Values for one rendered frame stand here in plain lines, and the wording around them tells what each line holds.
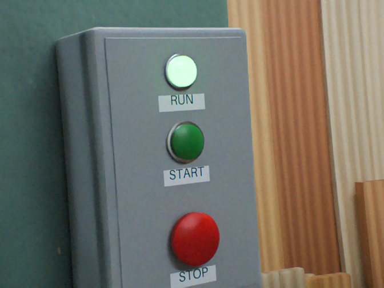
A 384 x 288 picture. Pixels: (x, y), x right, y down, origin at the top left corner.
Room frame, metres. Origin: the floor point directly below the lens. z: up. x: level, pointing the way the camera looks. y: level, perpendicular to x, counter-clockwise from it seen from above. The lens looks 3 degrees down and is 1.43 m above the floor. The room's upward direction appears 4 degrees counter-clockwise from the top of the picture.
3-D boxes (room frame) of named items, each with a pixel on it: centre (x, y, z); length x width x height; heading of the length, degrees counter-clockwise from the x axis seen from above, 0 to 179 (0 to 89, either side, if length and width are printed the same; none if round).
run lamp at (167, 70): (0.41, 0.01, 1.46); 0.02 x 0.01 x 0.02; 121
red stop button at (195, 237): (0.41, 0.00, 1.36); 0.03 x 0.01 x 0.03; 121
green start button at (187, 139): (0.41, 0.01, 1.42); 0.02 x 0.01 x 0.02; 121
